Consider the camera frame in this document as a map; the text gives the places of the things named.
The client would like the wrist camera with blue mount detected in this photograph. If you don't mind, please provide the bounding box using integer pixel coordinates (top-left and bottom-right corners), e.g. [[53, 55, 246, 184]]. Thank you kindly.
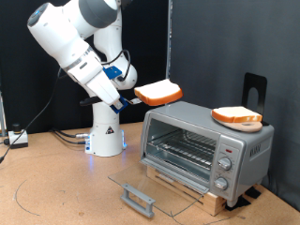
[[102, 66, 124, 83]]

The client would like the thin black base cable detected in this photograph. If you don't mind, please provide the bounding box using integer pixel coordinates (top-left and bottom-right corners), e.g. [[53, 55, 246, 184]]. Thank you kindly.
[[53, 130, 87, 145]]

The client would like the black foam pad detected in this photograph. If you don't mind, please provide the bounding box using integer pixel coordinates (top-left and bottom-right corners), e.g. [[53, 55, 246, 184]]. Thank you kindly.
[[225, 195, 251, 211], [245, 187, 262, 200]]

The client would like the vertical metal pole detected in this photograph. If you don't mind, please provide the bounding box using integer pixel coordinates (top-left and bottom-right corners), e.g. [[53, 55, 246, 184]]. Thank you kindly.
[[164, 0, 173, 83]]

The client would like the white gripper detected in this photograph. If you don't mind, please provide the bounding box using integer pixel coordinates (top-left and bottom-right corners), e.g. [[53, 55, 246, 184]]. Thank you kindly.
[[85, 70, 125, 110]]

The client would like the silver toaster oven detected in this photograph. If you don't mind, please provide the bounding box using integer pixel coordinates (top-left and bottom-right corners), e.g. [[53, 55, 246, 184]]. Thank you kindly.
[[139, 101, 276, 208]]

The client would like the white power box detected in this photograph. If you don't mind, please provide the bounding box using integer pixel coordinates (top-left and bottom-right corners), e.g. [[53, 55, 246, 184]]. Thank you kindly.
[[7, 123, 29, 149]]

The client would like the white bread slice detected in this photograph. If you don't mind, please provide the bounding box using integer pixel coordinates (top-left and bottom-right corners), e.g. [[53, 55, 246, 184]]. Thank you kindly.
[[211, 106, 263, 124], [133, 78, 185, 107]]

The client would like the black curtain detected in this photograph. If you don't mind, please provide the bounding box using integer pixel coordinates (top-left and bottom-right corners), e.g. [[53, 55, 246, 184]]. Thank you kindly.
[[0, 0, 170, 135]]

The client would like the black camera cable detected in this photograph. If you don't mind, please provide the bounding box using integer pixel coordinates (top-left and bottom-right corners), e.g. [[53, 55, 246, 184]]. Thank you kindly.
[[100, 49, 132, 82]]

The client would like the slotted wooden block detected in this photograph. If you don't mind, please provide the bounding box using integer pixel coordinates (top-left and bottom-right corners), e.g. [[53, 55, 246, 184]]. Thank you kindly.
[[145, 165, 228, 217]]

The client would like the long black hanging cable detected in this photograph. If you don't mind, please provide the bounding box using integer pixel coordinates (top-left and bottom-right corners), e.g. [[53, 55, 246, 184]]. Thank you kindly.
[[0, 67, 64, 163]]

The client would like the grey curtain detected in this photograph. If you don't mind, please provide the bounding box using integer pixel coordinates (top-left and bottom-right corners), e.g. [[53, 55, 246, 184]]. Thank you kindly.
[[172, 0, 300, 212]]

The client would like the black metal bookend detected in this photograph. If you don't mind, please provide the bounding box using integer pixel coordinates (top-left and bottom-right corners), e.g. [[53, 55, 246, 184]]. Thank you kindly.
[[242, 72, 270, 127]]

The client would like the black cable with silver connector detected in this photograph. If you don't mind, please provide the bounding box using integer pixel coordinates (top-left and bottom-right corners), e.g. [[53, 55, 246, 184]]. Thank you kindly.
[[51, 127, 92, 139]]

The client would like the silver oven knob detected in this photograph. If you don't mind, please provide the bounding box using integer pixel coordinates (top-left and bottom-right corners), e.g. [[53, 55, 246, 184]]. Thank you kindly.
[[217, 157, 233, 172], [213, 176, 229, 191]]

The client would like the metal frame bar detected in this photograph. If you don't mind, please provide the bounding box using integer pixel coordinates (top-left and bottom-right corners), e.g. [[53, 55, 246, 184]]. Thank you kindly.
[[0, 90, 8, 138]]

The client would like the wire oven rack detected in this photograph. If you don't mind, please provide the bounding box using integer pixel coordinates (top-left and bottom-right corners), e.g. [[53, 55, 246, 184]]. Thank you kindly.
[[146, 128, 218, 172]]

